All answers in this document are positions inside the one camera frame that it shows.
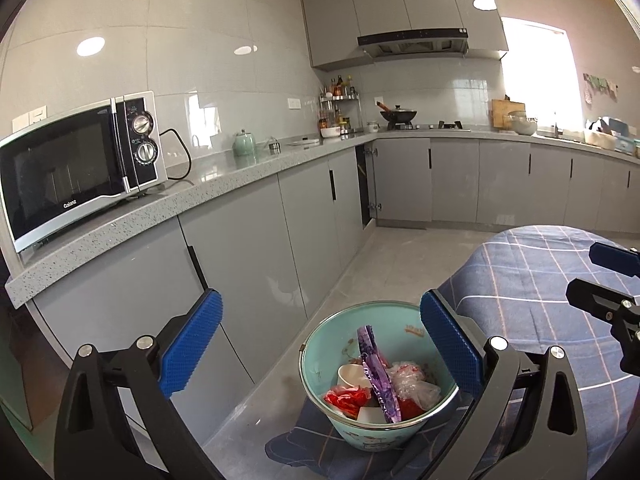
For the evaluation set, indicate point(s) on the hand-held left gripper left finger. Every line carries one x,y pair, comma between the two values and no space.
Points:
192,347

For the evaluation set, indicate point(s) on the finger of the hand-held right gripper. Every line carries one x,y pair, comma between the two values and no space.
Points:
595,300
615,259

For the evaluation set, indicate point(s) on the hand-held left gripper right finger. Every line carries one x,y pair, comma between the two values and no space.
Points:
450,342

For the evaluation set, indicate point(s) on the white plastic bag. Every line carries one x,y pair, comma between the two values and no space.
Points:
420,390

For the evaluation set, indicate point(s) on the purple snack wrapper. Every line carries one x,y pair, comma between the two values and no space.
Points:
377,375

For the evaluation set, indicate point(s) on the white paper cup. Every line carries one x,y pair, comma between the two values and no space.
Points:
352,375

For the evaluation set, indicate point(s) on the white sponge block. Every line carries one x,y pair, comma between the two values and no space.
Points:
370,413

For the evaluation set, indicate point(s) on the red mesh bag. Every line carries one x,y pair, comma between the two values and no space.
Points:
345,400

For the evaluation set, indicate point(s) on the mint green bin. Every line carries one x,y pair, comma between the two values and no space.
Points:
325,345

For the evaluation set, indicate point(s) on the blue plaid tablecloth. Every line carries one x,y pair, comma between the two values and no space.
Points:
525,285

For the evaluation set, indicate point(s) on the blue plastic basket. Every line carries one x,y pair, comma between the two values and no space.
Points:
626,142

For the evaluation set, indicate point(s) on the white dish basket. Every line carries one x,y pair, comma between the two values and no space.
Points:
600,139

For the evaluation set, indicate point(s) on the blue plaid floor cloth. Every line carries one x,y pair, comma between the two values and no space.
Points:
300,440

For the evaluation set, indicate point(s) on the metal faucet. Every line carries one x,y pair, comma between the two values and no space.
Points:
555,130

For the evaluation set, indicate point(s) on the metal pot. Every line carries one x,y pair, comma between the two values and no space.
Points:
522,125

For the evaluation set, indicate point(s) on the grey stone countertop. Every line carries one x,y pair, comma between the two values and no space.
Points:
200,180

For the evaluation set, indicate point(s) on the hanging cloths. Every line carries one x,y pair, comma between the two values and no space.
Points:
600,86

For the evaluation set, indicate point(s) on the open cabinet door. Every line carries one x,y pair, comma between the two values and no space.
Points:
372,180

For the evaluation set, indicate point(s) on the wooden cutting board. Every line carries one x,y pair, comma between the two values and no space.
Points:
500,110

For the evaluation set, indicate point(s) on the bright window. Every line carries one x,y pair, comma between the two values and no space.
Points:
542,70

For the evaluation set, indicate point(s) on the green ceramic jar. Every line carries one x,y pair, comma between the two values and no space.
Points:
244,144

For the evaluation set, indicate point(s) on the gas stove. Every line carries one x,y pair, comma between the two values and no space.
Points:
445,126

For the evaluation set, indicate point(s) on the small metal container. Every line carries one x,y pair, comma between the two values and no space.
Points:
274,147

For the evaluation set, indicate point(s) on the silver black microwave oven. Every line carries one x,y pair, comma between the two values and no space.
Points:
60,175

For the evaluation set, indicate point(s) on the small white pot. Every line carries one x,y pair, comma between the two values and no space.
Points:
372,126

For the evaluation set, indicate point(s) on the black wok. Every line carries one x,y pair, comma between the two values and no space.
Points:
400,115

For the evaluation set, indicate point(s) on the white flat lid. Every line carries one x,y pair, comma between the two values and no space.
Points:
304,141

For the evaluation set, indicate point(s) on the white bowl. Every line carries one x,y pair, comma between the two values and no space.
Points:
330,132

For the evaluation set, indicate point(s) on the metal spice rack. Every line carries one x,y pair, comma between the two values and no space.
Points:
345,97

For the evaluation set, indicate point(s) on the spice rack with bottles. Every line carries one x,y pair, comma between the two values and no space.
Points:
340,85

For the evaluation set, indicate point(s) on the black range hood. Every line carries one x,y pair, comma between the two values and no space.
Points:
415,40

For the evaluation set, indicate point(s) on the grey wall cabinets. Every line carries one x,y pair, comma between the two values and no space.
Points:
380,5

